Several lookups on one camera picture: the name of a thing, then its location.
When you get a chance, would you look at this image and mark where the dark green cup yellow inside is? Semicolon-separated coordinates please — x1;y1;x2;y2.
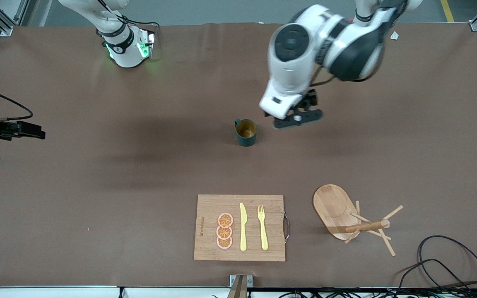
234;119;258;147

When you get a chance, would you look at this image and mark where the wooden cup rack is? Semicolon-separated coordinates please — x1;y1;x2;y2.
313;184;404;257

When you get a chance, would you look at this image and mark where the yellow plastic fork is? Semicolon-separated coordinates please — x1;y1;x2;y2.
257;205;269;251

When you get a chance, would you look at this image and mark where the yellow plastic knife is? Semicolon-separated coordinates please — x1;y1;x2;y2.
239;202;248;252

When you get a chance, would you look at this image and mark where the black right base cable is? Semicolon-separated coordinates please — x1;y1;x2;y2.
94;0;159;29

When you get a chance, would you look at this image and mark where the white table edge rail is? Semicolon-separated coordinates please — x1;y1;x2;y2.
0;286;231;298

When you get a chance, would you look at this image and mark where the bamboo cutting board metal handle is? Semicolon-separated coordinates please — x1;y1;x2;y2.
194;195;291;262

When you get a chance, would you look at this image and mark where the metal table clamp bracket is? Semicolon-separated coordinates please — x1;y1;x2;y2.
228;274;253;298

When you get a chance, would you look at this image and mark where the black looped cable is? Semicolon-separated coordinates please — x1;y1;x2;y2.
418;235;477;290
396;259;471;290

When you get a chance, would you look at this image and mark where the black cable bundle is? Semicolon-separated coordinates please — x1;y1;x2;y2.
259;288;477;298

